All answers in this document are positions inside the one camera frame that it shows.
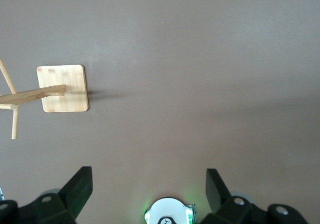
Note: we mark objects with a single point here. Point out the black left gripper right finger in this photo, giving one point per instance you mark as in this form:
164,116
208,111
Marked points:
217,194

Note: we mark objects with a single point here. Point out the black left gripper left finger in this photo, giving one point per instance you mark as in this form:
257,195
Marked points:
77,191

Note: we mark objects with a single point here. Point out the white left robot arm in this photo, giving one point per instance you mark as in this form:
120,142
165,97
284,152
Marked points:
167,209

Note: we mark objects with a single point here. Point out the wooden cup rack stand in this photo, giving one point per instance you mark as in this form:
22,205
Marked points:
70,83

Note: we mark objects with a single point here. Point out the green lit left base connector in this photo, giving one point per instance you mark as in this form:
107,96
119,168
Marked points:
191,214

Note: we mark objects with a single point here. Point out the brown table cloth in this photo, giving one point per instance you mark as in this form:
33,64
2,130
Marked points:
175,58

